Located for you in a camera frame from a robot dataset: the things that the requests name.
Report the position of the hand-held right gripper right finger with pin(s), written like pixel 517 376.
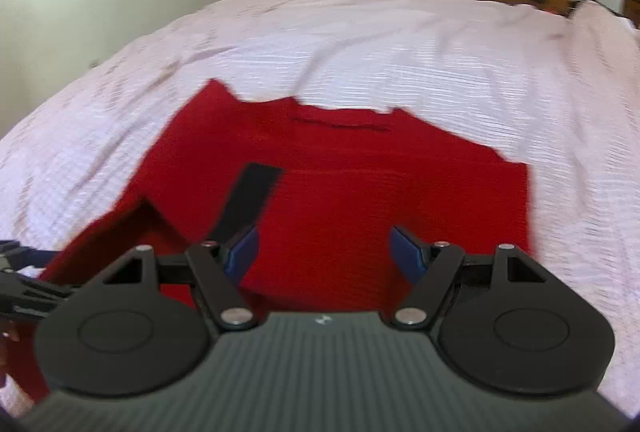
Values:
pixel 407 254

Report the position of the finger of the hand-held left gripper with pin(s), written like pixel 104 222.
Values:
pixel 25 254

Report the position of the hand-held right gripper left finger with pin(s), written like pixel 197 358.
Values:
pixel 240 257

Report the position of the red knit cardigan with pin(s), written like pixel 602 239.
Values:
pixel 360 192

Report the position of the pink checked bed sheet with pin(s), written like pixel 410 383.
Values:
pixel 375 47

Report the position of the small black object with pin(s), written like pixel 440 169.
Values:
pixel 579 4

